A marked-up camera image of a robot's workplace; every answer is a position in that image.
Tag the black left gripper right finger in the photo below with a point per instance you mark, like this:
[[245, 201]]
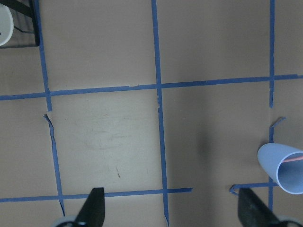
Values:
[[252, 212]]

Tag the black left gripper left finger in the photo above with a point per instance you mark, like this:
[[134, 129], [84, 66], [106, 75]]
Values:
[[92, 213]]

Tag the light blue plastic cup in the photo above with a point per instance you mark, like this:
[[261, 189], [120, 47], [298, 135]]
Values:
[[288, 176]]

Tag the black wire mug rack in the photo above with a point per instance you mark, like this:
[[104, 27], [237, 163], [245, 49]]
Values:
[[26, 31]]

